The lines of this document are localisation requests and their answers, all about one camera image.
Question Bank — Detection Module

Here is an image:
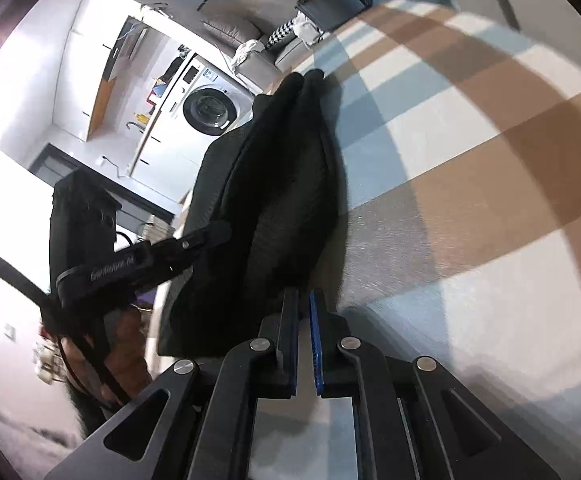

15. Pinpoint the black knit sweater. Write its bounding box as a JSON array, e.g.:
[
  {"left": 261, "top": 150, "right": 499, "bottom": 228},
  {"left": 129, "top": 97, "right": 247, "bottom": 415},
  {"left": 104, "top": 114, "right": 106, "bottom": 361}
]
[{"left": 157, "top": 68, "right": 341, "bottom": 360}]

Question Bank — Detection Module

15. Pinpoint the dark glass door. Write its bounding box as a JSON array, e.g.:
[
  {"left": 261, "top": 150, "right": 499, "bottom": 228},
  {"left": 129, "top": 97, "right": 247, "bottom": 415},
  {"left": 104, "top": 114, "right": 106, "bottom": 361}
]
[{"left": 28, "top": 144, "right": 174, "bottom": 234}]

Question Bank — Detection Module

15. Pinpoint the white front-load washing machine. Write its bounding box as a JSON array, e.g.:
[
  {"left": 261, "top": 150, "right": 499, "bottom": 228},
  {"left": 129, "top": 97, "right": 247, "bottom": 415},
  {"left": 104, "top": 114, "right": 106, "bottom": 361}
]
[{"left": 153, "top": 55, "right": 255, "bottom": 165}]

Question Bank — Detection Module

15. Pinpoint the grey sofa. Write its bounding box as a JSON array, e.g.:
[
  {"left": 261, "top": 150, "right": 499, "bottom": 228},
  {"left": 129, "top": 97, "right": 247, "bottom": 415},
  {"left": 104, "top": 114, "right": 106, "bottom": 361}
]
[{"left": 202, "top": 12, "right": 325, "bottom": 90}]

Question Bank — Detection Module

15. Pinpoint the black white checkered pillow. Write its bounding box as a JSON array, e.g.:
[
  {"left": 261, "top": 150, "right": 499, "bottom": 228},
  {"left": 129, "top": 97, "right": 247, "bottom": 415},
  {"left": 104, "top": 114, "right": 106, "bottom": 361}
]
[{"left": 264, "top": 18, "right": 296, "bottom": 51}]

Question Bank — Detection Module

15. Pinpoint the brown blue checkered bed cover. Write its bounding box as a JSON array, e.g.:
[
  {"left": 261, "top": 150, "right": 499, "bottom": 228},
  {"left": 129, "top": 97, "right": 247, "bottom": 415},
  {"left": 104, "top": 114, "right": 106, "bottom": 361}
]
[{"left": 260, "top": 0, "right": 581, "bottom": 479}]

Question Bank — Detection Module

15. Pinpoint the black rice cooker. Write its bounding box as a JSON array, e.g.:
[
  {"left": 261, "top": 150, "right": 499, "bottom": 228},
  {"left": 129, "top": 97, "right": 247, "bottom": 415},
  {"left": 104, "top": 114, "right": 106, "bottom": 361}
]
[{"left": 296, "top": 0, "right": 373, "bottom": 32}]

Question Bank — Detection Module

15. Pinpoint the black cable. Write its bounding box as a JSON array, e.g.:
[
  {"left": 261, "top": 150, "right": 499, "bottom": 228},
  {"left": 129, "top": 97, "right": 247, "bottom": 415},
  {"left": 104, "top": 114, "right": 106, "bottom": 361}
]
[{"left": 0, "top": 238, "right": 132, "bottom": 406}]

